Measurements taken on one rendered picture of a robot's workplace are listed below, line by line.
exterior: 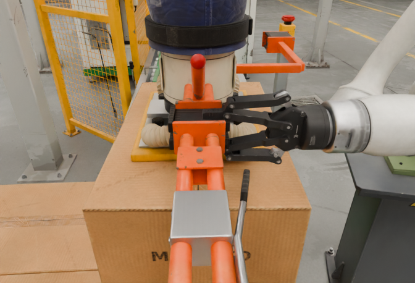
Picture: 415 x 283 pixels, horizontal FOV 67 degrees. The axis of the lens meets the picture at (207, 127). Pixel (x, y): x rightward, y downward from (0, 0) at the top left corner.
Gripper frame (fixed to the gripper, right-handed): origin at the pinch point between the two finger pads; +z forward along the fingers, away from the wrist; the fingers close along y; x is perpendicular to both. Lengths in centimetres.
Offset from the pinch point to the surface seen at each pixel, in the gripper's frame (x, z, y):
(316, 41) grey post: 344, -157, 77
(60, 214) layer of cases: 37, 48, 54
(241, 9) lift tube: 20.9, -9.1, -15.4
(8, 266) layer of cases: 17, 56, 54
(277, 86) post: 118, -47, 42
